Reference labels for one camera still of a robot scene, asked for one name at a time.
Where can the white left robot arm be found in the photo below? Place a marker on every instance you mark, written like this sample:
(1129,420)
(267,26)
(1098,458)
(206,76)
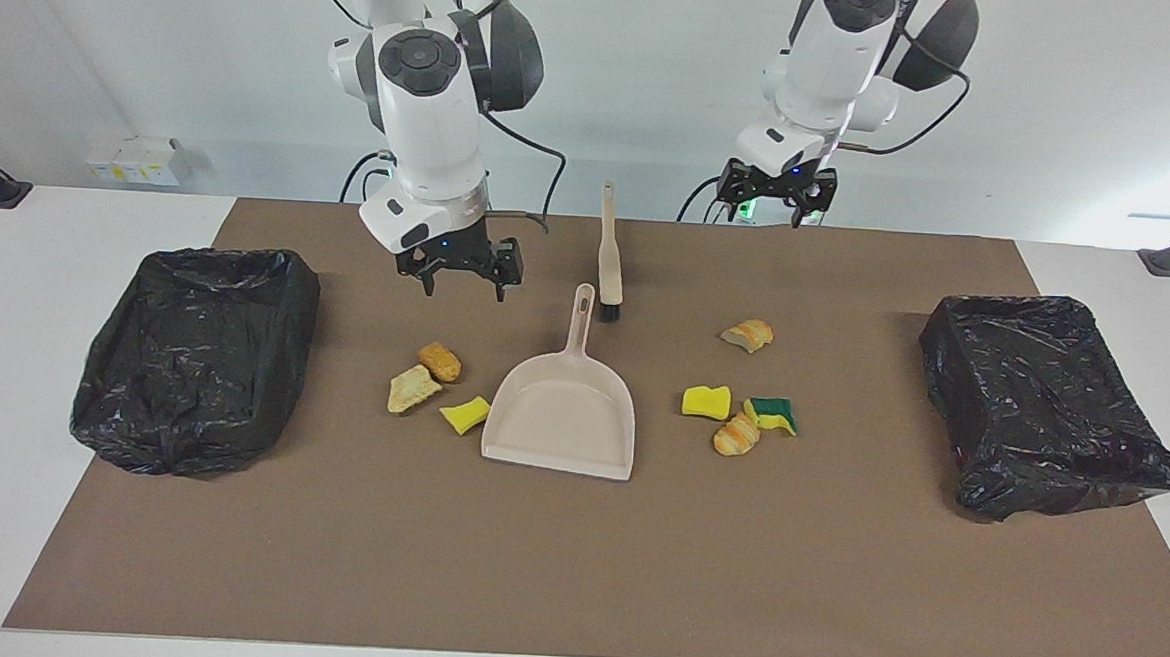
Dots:
(829,71)

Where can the wavy orange striped foam piece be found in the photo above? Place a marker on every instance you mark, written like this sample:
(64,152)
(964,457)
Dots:
(747,335)

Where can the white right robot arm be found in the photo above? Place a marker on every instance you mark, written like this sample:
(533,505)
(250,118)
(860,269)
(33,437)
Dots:
(425,130)

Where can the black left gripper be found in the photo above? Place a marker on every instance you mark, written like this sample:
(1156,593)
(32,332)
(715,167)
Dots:
(778,186)

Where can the beige hand brush black bristles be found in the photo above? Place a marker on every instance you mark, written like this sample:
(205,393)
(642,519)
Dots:
(609,260)

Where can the rounded orange striped foam piece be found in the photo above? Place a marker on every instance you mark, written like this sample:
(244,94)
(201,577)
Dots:
(737,437)

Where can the small yellow sponge wedge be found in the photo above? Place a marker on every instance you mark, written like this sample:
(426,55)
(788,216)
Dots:
(465,415)

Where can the black bag lined bin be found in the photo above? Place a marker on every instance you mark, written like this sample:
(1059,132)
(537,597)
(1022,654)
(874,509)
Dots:
(192,368)
(1041,413)

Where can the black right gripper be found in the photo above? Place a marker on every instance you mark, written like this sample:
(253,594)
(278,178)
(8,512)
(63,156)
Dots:
(459,257)

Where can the white wall socket box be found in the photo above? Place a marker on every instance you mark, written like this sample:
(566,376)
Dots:
(133,160)

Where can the brown cork-like piece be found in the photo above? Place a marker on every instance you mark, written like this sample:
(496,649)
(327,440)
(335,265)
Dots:
(440,362)

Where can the beige plastic dustpan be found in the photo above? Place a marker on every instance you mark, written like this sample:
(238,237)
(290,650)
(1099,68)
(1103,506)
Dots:
(560,417)

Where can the pale beige stone-like piece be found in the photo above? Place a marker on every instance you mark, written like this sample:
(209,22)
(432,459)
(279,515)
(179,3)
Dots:
(412,390)

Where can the brown table mat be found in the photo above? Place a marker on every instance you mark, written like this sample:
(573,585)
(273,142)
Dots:
(532,566)

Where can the green and yellow sponge piece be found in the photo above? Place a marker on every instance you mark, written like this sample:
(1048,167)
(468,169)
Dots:
(773,414)

